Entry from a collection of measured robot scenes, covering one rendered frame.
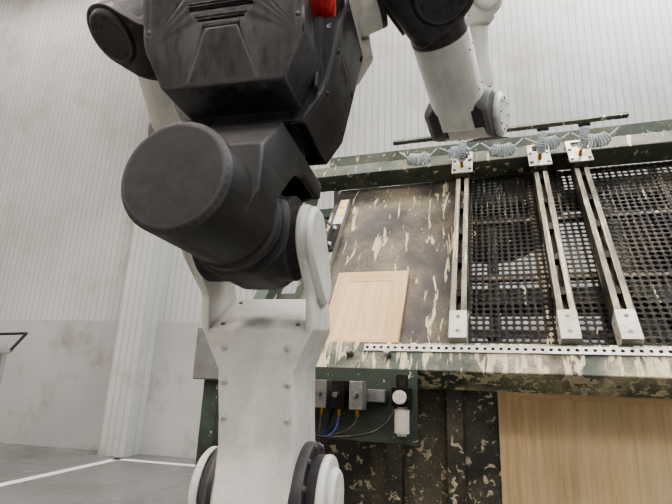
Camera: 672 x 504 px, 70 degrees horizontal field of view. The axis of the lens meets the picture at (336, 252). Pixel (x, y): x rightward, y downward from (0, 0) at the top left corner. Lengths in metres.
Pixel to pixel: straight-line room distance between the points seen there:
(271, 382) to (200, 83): 0.37
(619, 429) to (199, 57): 1.73
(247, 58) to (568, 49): 5.33
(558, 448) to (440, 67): 1.44
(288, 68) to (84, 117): 6.51
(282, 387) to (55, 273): 5.83
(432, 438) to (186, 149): 1.64
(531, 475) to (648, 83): 4.46
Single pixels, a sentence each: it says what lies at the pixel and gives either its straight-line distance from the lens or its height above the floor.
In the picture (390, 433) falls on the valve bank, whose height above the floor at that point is 0.60.
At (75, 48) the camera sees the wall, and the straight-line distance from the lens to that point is 7.77.
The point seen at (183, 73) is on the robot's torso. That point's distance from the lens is 0.62.
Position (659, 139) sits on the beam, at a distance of 2.67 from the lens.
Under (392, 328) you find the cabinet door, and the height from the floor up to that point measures 0.96.
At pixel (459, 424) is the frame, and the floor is 0.63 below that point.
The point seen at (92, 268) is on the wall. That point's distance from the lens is 6.09.
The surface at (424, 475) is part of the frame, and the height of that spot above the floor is 0.44.
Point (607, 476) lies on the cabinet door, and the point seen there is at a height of 0.49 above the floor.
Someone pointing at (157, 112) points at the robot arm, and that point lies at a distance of 0.97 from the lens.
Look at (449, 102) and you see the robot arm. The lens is 0.85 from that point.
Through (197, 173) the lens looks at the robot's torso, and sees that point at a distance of 0.46.
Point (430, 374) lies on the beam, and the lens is 1.70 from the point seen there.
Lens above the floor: 0.76
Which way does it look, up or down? 15 degrees up
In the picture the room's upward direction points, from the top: 2 degrees clockwise
